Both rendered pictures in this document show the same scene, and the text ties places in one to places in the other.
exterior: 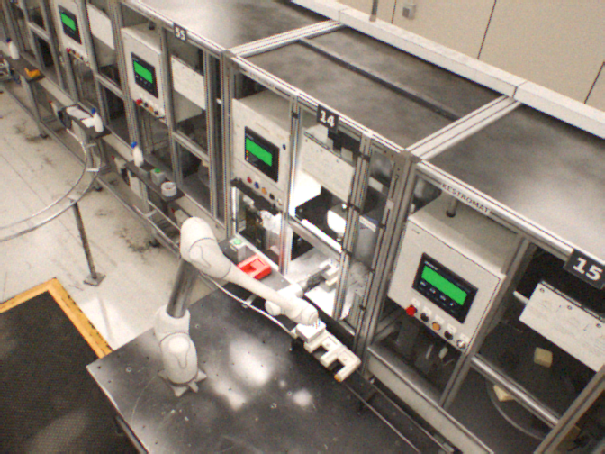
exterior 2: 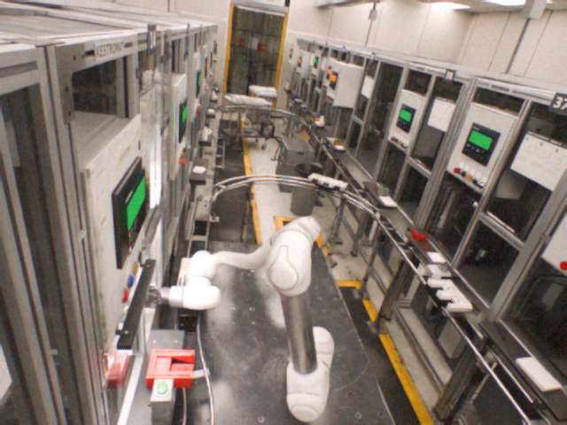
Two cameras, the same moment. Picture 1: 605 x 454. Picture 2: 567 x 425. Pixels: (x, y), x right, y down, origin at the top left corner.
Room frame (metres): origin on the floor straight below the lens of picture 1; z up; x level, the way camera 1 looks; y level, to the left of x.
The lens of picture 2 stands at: (2.58, 1.01, 2.09)
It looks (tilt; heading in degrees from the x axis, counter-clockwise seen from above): 27 degrees down; 215
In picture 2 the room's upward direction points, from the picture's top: 10 degrees clockwise
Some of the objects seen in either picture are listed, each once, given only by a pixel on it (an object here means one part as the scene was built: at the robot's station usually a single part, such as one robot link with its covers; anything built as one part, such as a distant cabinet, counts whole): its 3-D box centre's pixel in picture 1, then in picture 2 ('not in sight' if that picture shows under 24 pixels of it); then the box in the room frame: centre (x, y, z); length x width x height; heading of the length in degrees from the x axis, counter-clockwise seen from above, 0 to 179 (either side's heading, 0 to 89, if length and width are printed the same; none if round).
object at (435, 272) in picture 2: not in sight; (438, 269); (0.42, 0.74, 0.92); 0.13 x 0.10 x 0.09; 137
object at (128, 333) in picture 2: (254, 195); (137, 295); (2.17, 0.27, 1.37); 0.36 x 0.04 x 0.04; 47
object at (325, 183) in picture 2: not in sight; (327, 184); (-0.31, -0.58, 0.84); 0.37 x 0.14 x 0.10; 105
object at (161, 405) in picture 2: (239, 249); (159, 400); (2.16, 0.35, 0.97); 0.08 x 0.08 x 0.12; 47
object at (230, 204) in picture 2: not in sight; (233, 159); (-1.60, -3.18, 0.01); 5.85 x 0.59 x 0.01; 47
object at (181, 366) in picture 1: (179, 355); (314, 351); (1.49, 0.54, 0.85); 0.18 x 0.16 x 0.22; 28
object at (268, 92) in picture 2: not in sight; (261, 109); (-3.55, -4.40, 0.48); 0.84 x 0.58 x 0.97; 55
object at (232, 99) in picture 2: not in sight; (245, 120); (-2.39, -3.74, 0.48); 0.88 x 0.56 x 0.96; 155
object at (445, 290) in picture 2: not in sight; (443, 291); (0.50, 0.83, 0.84); 0.37 x 0.14 x 0.10; 47
